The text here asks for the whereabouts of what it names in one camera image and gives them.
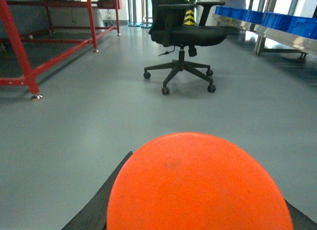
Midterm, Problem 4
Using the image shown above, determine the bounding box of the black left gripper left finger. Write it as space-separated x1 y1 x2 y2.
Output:
62 152 133 230

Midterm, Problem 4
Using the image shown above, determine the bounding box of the red metal table frame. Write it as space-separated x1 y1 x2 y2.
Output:
0 0 122 101

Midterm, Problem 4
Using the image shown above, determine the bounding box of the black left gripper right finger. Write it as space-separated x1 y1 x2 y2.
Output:
285 200 317 230

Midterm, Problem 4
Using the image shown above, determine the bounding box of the steel shelf rack right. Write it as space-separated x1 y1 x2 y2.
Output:
213 0 317 59

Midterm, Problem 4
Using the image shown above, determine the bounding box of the black office chair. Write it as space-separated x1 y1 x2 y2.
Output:
144 0 227 95

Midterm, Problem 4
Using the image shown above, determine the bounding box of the large blue plastic crate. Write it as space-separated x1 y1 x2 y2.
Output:
262 12 317 40

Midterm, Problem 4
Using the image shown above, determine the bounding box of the yellow black striped bollard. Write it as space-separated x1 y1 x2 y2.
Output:
183 9 195 26

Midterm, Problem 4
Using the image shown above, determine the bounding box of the orange cylindrical capacitor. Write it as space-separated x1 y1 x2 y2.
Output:
106 132 293 230

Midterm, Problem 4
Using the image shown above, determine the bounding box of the small blue bin right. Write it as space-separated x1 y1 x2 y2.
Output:
215 6 264 24

